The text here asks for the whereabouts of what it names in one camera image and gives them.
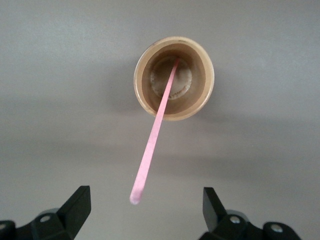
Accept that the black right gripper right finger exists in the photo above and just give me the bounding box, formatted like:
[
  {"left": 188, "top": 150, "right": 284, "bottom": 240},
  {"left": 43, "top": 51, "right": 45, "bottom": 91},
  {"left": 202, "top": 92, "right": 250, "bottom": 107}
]
[{"left": 199, "top": 186, "right": 266, "bottom": 240}]

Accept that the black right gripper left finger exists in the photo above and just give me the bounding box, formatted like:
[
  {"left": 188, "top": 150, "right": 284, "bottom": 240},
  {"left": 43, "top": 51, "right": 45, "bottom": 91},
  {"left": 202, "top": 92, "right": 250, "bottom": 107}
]
[{"left": 14, "top": 185, "right": 91, "bottom": 240}]

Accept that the pink straw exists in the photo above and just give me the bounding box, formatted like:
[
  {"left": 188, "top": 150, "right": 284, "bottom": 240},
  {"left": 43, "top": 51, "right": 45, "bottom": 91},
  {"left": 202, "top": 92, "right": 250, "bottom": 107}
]
[{"left": 129, "top": 57, "right": 181, "bottom": 206}]

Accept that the brown paper cup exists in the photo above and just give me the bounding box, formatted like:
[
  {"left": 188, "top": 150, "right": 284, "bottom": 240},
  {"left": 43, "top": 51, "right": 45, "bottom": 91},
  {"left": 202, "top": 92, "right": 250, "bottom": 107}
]
[{"left": 133, "top": 36, "right": 216, "bottom": 122}]

